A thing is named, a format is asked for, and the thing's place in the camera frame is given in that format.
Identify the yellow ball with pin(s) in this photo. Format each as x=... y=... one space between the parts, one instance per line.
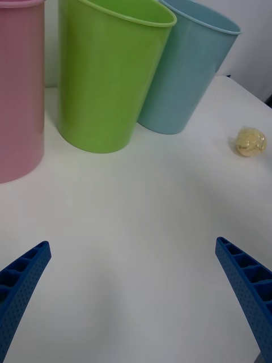
x=250 y=142

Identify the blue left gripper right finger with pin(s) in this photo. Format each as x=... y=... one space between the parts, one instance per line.
x=252 y=295

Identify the pink plastic bin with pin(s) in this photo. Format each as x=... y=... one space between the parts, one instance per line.
x=20 y=85

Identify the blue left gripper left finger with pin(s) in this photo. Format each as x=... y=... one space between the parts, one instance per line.
x=17 y=297

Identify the green plastic bin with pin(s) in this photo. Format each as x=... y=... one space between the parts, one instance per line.
x=107 y=85

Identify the pale blue plastic bin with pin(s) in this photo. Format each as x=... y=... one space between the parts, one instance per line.
x=184 y=85

